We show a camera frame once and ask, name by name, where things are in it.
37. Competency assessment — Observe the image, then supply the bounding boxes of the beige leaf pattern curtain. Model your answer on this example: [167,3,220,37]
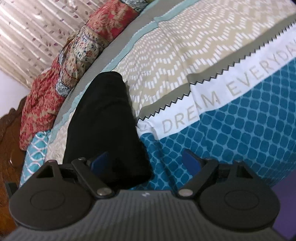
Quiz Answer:
[0,0,112,90]

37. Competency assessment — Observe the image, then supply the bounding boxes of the black pants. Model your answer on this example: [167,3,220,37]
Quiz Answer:
[63,71,154,190]

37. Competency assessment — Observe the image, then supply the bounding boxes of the carved wooden headboard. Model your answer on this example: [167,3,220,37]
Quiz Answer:
[1,98,26,239]

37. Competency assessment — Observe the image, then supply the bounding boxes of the teal wave pattern pillow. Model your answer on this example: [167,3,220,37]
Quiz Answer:
[19,131,51,187]

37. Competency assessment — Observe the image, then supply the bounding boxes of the red floral patchwork quilt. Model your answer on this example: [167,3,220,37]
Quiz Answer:
[19,0,150,151]

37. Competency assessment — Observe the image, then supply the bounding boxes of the patterned bedsheet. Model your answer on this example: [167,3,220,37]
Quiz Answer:
[45,1,295,189]

